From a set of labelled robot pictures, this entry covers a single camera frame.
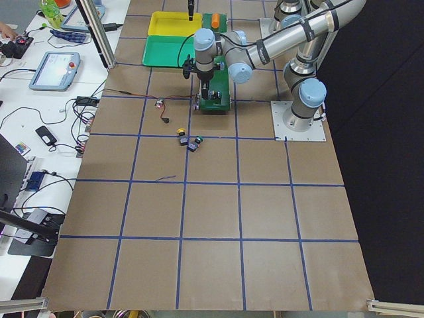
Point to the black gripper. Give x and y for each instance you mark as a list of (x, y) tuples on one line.
[(204, 77)]

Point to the plain orange cylinder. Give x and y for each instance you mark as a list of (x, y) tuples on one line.
[(215, 20)]

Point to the green push button switch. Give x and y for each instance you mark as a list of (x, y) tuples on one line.
[(195, 143), (214, 96)]

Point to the yellow push button switch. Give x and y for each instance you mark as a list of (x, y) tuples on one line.
[(182, 137)]

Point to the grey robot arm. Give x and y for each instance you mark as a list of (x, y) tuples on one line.
[(256, 18), (311, 35)]

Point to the yellow plastic tray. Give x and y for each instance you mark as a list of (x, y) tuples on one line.
[(165, 23)]

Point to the green plastic tray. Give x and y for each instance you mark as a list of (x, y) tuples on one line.
[(164, 51)]

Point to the green conveyor belt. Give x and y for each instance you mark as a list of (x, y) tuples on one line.
[(220, 81)]

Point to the black power adapter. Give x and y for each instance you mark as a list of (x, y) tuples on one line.
[(87, 101)]

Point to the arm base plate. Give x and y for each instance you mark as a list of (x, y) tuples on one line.
[(268, 26), (288, 127)]

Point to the aluminium frame post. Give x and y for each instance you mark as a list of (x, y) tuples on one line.
[(97, 32)]

